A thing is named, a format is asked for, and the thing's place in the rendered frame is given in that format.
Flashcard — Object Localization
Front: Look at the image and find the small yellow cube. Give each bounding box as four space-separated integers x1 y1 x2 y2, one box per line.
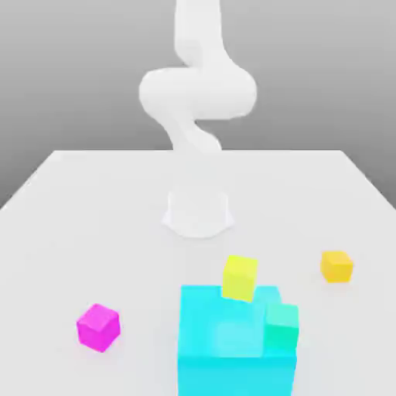
221 254 259 303

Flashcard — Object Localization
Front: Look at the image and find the small orange cube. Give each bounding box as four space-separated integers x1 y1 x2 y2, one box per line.
319 250 354 284

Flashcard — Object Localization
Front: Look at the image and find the small teal cube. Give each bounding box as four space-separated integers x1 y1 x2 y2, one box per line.
262 302 300 353

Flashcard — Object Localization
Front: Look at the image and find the small magenta cube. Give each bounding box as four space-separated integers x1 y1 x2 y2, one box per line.
76 302 121 353

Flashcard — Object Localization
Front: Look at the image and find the large cyan box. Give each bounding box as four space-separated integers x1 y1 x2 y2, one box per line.
177 284 299 396

